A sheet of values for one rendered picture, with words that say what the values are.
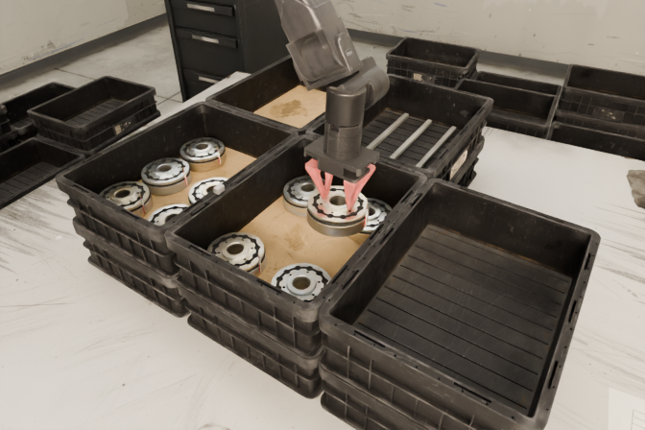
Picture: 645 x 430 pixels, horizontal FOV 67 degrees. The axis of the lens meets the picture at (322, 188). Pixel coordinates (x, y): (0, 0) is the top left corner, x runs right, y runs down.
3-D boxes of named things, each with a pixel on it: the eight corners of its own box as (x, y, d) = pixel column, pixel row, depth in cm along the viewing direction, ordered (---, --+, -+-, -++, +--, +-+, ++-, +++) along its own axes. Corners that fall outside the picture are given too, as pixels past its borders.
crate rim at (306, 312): (312, 326, 67) (312, 315, 66) (161, 245, 81) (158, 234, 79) (429, 185, 95) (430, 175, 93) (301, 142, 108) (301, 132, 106)
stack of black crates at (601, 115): (631, 165, 239) (668, 79, 213) (630, 199, 218) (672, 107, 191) (543, 146, 254) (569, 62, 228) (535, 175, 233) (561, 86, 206)
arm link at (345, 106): (320, 82, 69) (356, 91, 66) (342, 67, 74) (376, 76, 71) (318, 126, 72) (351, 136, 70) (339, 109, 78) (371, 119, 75)
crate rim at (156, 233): (161, 245, 81) (158, 234, 79) (54, 187, 94) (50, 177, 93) (301, 142, 108) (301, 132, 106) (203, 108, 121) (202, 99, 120)
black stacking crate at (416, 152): (422, 223, 100) (430, 177, 94) (304, 178, 114) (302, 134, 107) (485, 141, 127) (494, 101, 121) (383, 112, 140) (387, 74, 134)
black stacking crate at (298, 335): (313, 367, 73) (312, 317, 67) (174, 285, 86) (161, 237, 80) (421, 224, 100) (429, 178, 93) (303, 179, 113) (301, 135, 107)
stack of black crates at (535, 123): (532, 185, 226) (559, 95, 199) (519, 223, 204) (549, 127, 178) (446, 163, 241) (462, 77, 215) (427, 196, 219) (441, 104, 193)
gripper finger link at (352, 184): (336, 188, 85) (340, 140, 80) (372, 203, 82) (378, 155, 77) (314, 206, 80) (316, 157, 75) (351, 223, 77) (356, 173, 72)
